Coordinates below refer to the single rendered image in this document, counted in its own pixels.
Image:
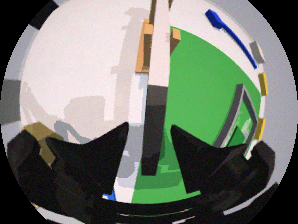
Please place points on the green flat mat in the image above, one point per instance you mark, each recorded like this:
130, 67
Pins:
202, 82

